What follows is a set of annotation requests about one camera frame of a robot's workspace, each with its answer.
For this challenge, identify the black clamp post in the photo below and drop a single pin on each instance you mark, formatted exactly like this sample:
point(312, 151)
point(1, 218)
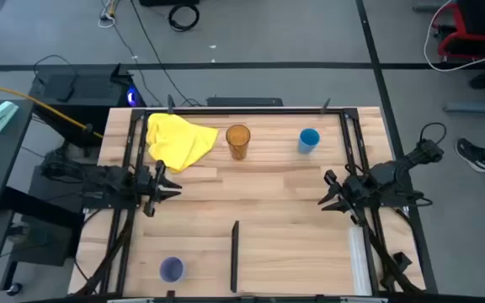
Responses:
point(326, 106)
point(170, 105)

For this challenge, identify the black rolling stand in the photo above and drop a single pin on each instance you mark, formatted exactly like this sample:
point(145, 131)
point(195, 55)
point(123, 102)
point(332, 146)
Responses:
point(40, 244)

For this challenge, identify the black computer tower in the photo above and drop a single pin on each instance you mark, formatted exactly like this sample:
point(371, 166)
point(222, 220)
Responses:
point(91, 90)

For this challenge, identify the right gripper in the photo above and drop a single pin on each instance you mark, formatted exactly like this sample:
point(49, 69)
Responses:
point(354, 189)

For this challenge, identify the amber transparent plastic cup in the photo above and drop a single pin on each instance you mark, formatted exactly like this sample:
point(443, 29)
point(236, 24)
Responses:
point(238, 141)

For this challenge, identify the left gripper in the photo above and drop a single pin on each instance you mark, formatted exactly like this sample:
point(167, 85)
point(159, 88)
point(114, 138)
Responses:
point(152, 187)

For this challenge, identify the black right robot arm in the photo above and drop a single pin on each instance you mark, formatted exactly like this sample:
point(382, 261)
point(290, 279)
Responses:
point(398, 177)

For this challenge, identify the black metal table frame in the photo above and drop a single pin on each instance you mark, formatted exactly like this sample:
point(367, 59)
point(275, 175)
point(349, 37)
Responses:
point(246, 111)

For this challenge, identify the grey desk foot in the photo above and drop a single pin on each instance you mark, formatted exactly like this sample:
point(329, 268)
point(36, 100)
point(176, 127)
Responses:
point(478, 106)

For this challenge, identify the yellow cloth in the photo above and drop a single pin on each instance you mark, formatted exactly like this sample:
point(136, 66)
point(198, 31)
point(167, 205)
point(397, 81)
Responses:
point(179, 141)

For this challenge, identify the blue plastic cup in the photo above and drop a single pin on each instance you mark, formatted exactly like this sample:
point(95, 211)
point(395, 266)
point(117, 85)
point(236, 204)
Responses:
point(308, 141)

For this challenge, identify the purple plastic cup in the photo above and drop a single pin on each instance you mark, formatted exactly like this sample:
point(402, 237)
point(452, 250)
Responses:
point(172, 270)

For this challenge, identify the mint green stapler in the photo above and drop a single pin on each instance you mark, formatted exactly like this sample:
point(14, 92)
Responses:
point(0, 115)

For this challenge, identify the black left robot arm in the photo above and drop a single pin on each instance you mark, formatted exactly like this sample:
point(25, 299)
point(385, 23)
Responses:
point(99, 185)

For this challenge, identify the person's black white shoe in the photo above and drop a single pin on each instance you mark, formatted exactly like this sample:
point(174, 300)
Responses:
point(472, 155)

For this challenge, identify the black power strip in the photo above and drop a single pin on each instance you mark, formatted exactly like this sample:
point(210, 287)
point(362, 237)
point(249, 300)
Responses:
point(244, 102)

